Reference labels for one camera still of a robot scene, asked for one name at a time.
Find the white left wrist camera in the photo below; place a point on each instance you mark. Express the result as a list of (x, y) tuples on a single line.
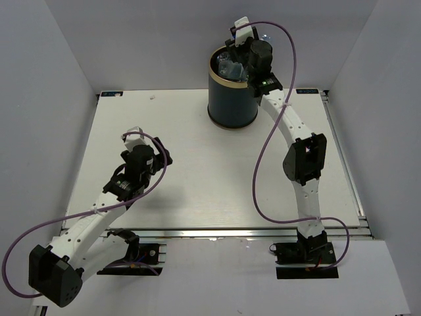
[(133, 137)]

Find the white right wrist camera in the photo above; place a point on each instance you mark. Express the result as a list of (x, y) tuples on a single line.
[(242, 31)]

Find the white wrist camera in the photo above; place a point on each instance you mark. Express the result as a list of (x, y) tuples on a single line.
[(133, 137), (242, 31)]

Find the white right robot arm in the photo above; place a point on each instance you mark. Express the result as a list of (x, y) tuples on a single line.
[(306, 153)]

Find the right blue corner sticker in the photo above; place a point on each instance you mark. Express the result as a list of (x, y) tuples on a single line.
[(307, 91)]

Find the dark blue gold-rimmed bin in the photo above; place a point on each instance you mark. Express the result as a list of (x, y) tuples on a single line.
[(229, 103)]

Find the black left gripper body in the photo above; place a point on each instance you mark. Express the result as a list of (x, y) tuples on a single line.
[(158, 162)]

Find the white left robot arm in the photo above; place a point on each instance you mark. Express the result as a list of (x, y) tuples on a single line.
[(58, 271)]

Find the blue corner sticker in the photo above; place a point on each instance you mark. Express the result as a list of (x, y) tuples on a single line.
[(112, 94), (307, 91)]

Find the left blue corner sticker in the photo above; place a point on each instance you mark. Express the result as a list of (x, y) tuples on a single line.
[(112, 94)]

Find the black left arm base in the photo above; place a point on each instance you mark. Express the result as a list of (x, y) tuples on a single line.
[(149, 262)]

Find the small bottle blue cap label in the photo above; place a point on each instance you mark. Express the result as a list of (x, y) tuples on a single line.
[(232, 71)]

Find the clear bottle blue label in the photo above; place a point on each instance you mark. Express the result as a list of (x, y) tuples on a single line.
[(223, 56)]

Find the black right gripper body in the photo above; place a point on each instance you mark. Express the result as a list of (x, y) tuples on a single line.
[(240, 54)]

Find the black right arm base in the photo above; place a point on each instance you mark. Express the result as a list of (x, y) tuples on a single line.
[(294, 263)]

